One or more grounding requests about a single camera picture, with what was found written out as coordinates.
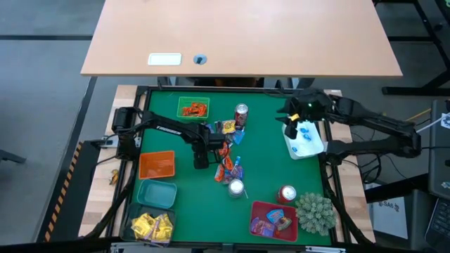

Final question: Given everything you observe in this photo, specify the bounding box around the green table mat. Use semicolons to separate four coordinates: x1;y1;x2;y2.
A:
130;90;333;246

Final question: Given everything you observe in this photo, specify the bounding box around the blue candy packet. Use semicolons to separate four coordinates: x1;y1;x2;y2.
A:
231;129;246;145
266;208;285;224

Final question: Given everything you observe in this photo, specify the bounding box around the white rectangular desk plate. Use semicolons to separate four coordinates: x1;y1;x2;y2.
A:
147;52;183;67

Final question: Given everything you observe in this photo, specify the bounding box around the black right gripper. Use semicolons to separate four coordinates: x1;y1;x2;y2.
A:
275;89;334;140

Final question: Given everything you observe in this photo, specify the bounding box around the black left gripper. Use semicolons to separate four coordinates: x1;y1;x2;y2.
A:
192;122;226;170

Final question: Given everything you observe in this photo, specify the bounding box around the grey connector box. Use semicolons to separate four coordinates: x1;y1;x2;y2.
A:
99;135;120;149

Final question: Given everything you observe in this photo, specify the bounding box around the dark chair leg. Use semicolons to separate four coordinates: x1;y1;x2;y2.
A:
0;148;27;165

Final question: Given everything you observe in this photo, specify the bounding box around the orange plastic basket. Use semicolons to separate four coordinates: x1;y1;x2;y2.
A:
138;150;176;181

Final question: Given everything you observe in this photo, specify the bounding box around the red plastic bin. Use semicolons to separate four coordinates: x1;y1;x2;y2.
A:
249;200;300;243

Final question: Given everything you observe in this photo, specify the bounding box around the dark green plastic bin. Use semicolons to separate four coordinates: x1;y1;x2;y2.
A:
119;202;177;246

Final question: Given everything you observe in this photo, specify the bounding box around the yellow black hazard tape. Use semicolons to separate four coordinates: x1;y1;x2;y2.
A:
42;140;84;243

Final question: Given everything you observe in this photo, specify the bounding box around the silver mount bar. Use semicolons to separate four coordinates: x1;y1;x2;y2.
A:
110;242;348;253

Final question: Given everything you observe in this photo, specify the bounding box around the white cable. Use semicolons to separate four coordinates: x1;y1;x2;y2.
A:
407;115;446;138

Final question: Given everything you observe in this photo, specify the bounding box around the yellow floor cable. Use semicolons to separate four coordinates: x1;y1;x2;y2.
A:
405;108;432;124

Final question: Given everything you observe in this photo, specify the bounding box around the black cable bundle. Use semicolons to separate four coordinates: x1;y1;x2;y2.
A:
361;143;432;186

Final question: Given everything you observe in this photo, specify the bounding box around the red soda can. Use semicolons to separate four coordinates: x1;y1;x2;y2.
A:
276;184;297;205
233;103;250;129

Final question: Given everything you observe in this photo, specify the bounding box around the white plastic bin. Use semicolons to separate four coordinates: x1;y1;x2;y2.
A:
281;120;326;161

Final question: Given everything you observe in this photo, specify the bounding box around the grey computer case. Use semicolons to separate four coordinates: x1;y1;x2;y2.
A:
427;99;450;201

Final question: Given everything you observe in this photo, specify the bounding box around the artificial green succulent plant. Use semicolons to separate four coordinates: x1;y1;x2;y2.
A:
295;191;338;237

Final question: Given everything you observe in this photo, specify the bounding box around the green plastic basket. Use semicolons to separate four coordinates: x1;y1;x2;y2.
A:
176;96;211;122

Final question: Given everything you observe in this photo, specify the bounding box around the black table frame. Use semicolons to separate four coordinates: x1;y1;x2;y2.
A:
105;85;375;247

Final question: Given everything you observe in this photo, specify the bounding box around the beige wooden desk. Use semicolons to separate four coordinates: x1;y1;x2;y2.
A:
79;0;404;78

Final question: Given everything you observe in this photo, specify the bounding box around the silver diet soda can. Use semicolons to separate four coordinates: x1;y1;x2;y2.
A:
227;178;245;199

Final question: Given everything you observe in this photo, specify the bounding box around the teal plastic bin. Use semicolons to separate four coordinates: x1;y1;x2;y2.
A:
136;179;178;209

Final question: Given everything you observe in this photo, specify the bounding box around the black desk frame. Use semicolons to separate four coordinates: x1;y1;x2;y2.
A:
372;0;450;96

